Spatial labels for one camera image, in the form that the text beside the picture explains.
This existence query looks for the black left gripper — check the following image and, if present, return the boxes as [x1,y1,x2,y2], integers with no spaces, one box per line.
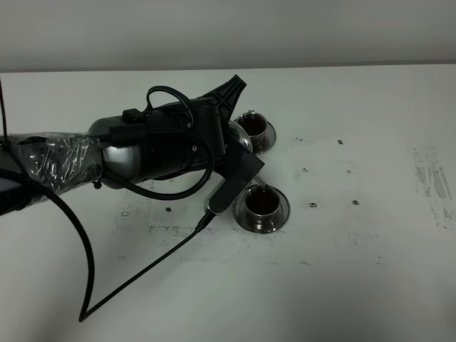
[101,75,247,184]

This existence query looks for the stainless steel teapot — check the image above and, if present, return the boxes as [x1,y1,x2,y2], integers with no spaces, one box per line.
[227,120,271,190]

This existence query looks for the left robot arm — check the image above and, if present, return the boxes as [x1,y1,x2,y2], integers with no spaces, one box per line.
[1,76,249,214]

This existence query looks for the far stainless steel teacup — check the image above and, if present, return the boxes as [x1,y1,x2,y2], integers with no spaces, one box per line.
[235,110,267,140]

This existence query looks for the stainless steel teacup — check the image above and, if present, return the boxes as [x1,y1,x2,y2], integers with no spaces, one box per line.
[244,185,280,219]
[235,110,267,140]

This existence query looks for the near stainless steel teacup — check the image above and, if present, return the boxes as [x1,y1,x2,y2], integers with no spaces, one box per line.
[244,185,280,219]

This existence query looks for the far steel saucer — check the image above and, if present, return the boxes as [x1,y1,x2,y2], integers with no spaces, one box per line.
[233,115,277,155]

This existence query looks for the steel saucer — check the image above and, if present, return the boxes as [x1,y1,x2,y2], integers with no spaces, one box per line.
[232,186,290,234]
[233,115,277,155]

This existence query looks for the near steel saucer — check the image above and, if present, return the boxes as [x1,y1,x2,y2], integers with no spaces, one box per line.
[232,186,290,234]

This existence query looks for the black left camera cable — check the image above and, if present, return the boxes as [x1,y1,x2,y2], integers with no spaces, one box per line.
[0,85,218,323]

